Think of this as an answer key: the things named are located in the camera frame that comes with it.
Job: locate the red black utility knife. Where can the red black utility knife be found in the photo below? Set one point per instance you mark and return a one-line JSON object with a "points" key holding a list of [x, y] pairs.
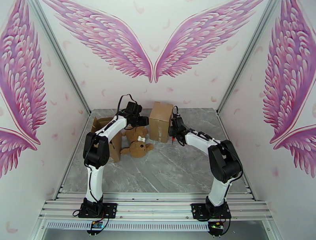
{"points": [[173, 141]]}

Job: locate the cardboard box with printed mark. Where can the cardboard box with printed mark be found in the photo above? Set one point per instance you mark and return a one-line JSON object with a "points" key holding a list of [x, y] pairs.
{"points": [[159, 118]]}

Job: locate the brown teddy bear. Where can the brown teddy bear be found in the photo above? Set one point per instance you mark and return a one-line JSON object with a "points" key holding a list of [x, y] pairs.
{"points": [[138, 148]]}

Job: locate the plain brown cardboard box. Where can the plain brown cardboard box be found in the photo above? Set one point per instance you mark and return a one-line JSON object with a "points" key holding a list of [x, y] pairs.
{"points": [[115, 150]]}

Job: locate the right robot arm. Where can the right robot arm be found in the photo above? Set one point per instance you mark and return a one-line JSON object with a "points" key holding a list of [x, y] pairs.
{"points": [[224, 160]]}

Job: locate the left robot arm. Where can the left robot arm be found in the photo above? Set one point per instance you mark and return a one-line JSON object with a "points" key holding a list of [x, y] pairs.
{"points": [[96, 150]]}

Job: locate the right small circuit board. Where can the right small circuit board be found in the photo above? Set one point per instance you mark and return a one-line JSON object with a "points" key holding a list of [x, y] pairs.
{"points": [[216, 225]]}

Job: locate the small circuit board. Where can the small circuit board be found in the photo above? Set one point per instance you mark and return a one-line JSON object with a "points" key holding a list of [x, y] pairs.
{"points": [[96, 225], [216, 225]]}

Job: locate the left small circuit board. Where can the left small circuit board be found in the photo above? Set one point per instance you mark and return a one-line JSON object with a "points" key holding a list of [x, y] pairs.
{"points": [[96, 225]]}

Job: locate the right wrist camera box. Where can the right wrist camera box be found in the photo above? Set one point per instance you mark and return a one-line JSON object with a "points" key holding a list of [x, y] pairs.
{"points": [[176, 121]]}

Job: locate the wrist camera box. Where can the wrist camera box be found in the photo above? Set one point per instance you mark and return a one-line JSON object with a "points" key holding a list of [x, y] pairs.
{"points": [[176, 121], [133, 107]]}

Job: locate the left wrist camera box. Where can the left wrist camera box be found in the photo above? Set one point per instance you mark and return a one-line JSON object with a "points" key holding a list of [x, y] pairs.
{"points": [[133, 107]]}

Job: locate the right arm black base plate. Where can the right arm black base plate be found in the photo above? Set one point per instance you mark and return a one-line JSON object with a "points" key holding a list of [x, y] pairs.
{"points": [[196, 211]]}

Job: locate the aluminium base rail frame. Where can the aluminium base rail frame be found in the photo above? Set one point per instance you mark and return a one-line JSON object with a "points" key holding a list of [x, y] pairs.
{"points": [[153, 209]]}

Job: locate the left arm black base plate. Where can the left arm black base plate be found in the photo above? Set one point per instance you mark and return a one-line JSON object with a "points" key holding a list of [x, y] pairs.
{"points": [[111, 209]]}

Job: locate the left aluminium corner post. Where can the left aluminium corner post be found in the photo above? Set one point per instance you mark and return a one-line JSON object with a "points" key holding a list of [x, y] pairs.
{"points": [[62, 59]]}

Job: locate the aluminium corner post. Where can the aluminium corner post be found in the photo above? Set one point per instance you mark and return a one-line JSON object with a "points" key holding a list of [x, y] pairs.
{"points": [[62, 59], [246, 59]]}

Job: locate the right aluminium corner post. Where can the right aluminium corner post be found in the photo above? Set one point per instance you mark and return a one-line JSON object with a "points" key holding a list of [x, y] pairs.
{"points": [[246, 59]]}

